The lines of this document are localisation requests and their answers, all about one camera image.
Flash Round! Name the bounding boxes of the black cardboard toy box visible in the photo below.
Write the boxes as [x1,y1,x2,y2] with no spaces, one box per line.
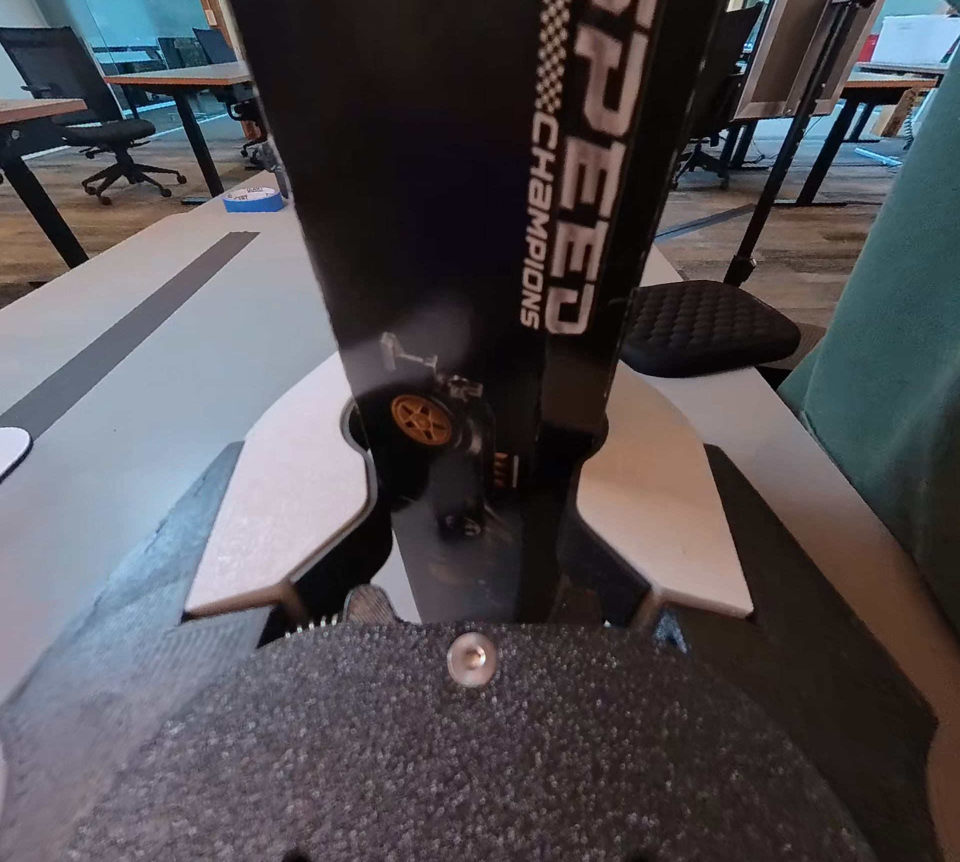
[196,0,760,625]

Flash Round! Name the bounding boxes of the white tablet stand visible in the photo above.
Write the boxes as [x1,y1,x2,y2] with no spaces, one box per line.
[0,426,36,482]

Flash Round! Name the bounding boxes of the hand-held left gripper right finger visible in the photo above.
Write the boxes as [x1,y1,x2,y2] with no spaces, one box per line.
[558,367,755,629]

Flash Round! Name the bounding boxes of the black tripod stand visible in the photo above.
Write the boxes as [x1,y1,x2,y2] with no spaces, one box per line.
[722,0,885,287]

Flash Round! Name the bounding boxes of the blue tape roll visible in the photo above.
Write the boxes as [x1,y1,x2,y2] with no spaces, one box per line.
[222,186,285,215]

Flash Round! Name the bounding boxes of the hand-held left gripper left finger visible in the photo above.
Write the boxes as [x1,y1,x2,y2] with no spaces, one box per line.
[182,354,395,647]

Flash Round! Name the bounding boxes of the silver framed display panel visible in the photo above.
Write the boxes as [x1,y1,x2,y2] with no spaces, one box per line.
[733,0,905,122]

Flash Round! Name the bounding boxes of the black tape strip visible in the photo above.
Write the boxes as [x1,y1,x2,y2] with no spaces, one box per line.
[0,229,261,441]

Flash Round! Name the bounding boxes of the black office chair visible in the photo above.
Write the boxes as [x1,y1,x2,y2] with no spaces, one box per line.
[193,27,267,162]
[672,3,766,190]
[0,25,189,205]

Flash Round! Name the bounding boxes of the black chair armrest pad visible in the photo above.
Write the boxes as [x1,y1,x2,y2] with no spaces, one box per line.
[621,280,802,380]

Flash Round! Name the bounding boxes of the wooden desk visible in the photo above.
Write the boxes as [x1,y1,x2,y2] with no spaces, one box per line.
[0,98,91,271]
[795,63,950,207]
[105,61,256,197]

